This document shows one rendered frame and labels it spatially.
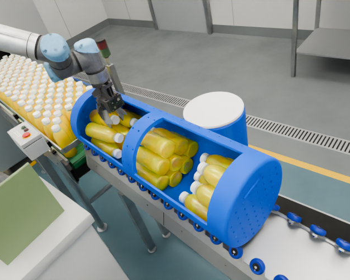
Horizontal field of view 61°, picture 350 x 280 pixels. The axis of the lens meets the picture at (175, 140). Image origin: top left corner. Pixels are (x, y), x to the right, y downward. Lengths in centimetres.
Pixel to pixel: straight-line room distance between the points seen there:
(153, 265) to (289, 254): 127
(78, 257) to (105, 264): 13
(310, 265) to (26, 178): 83
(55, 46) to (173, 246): 157
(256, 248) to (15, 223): 70
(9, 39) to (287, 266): 103
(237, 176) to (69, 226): 50
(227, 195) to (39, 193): 52
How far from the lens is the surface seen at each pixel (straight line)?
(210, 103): 141
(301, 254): 101
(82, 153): 162
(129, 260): 220
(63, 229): 95
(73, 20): 633
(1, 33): 102
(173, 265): 209
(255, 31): 460
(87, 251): 104
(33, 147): 154
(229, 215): 78
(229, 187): 78
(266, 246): 102
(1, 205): 88
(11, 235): 94
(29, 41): 100
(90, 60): 110
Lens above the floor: 181
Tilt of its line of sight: 39 degrees down
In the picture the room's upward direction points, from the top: 16 degrees counter-clockwise
